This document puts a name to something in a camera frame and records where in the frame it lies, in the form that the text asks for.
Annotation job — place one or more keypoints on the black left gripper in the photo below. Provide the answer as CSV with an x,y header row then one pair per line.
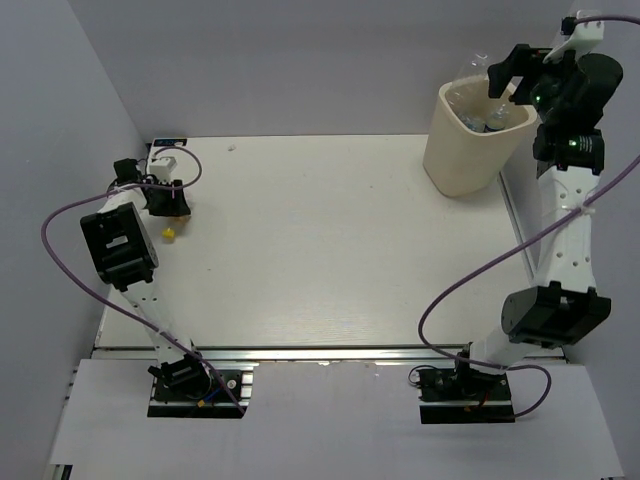
x,y
175,206

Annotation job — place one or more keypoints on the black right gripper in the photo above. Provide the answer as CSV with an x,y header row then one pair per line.
x,y
515,65

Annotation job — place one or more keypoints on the small clear bottle yellow cap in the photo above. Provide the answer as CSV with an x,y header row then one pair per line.
x,y
174,227

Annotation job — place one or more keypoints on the clear crushed bottle white cap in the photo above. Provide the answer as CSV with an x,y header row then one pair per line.
x,y
470,76

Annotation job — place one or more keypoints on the clear bottle blue label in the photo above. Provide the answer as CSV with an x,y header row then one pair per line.
x,y
498,119

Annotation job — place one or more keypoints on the large clear bottle blue cap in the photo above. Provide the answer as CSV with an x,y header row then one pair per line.
x,y
473,121

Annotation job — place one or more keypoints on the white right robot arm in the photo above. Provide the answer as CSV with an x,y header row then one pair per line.
x,y
562,305

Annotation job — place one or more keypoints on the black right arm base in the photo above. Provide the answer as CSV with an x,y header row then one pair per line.
x,y
461,396

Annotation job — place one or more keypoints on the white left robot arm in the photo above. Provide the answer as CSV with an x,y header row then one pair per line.
x,y
125,258

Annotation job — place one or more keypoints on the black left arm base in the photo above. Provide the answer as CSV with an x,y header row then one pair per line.
x,y
210,401

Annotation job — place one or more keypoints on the cream plastic bin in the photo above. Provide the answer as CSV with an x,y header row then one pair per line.
x,y
460,161

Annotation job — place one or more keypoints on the blue table label sticker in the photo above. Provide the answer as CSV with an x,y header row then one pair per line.
x,y
169,142

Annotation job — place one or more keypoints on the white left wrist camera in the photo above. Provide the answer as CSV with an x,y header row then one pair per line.
x,y
161,168

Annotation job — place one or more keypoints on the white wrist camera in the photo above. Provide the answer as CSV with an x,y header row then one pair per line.
x,y
161,168
578,34

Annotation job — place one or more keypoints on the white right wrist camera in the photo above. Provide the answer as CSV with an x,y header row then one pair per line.
x,y
578,34

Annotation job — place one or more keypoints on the aluminium table edge rail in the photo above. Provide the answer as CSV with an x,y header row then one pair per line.
x,y
306,354

